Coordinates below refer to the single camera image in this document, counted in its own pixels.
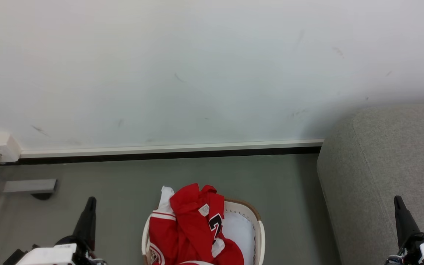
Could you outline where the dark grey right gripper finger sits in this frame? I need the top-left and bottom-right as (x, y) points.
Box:
(393, 195), (421, 248)

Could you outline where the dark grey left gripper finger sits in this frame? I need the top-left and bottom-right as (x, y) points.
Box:
(72, 197), (98, 251)

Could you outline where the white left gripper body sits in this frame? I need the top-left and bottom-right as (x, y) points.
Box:
(15, 236), (106, 265)

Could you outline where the red and white sports jersey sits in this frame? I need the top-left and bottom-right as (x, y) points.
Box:
(148, 183), (245, 265)

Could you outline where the grey fabric sofa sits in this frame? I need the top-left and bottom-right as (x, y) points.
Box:
(317, 103), (424, 265)

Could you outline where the grey metal floor bar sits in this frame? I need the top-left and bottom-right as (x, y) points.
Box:
(0, 179), (58, 195)

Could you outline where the white and black baseboard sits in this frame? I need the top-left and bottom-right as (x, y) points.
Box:
(0, 139), (325, 166)

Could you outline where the white laundry basket brown rim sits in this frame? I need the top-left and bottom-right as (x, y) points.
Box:
(141, 198), (266, 265)

